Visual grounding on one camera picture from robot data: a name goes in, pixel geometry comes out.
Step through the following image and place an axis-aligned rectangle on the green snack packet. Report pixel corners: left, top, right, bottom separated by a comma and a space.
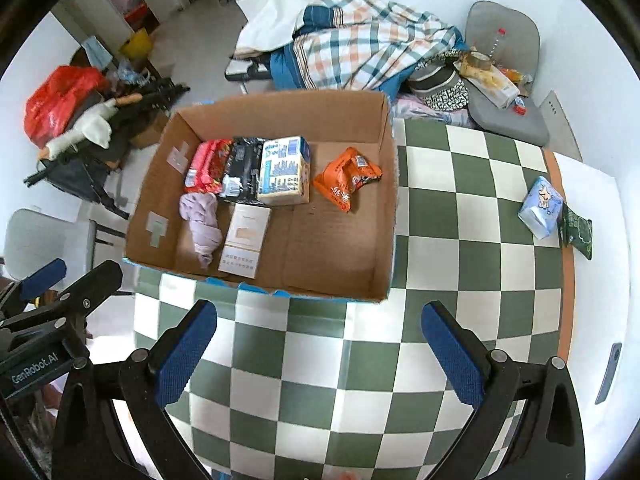
560, 204, 593, 260

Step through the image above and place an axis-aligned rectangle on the green white checkered mat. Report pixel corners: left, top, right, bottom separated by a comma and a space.
134, 120, 563, 479

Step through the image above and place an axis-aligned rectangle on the orange snack packet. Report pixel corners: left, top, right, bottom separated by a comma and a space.
314, 146, 383, 212

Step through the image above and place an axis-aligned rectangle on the yellow white snack bag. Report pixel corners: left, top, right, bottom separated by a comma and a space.
454, 51, 520, 108

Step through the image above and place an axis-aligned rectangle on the grey stool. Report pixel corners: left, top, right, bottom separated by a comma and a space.
3, 207, 129, 283

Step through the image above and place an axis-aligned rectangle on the black white patterned hat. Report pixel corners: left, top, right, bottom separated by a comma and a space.
408, 61, 469, 112

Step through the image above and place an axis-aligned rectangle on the black snack packet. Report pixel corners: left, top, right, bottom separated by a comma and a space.
218, 136, 265, 205

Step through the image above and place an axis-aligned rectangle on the white goose plush toy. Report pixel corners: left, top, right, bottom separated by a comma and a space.
37, 93, 142, 160

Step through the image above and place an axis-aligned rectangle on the cardboard box blue print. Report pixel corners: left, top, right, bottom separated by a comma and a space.
125, 90, 397, 302

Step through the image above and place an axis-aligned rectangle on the purple fluffy towel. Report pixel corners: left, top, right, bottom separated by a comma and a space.
179, 193, 222, 270

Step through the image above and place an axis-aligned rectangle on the blue white carton pack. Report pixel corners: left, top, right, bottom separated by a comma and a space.
257, 136, 311, 206

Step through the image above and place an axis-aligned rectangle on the light blue tissue pack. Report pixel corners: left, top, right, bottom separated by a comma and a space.
518, 177, 564, 240

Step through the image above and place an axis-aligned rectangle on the white box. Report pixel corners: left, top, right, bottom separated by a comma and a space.
218, 204, 271, 280

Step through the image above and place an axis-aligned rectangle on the plaid blanket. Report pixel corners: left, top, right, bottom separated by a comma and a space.
269, 0, 465, 99

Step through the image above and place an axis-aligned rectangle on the red snack packet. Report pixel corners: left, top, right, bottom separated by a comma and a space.
184, 139, 233, 195

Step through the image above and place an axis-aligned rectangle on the small red white bottle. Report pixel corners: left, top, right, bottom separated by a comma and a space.
513, 96, 527, 116

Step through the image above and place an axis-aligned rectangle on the pink floral cushion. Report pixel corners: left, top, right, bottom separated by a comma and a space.
392, 94, 477, 129

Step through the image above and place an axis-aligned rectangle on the red plastic bag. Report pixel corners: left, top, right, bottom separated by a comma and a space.
24, 65, 108, 148

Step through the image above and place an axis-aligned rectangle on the black tripod pile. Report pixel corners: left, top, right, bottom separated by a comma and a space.
23, 78, 190, 220

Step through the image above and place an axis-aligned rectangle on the blue phone on table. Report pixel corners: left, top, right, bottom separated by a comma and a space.
594, 342, 623, 405

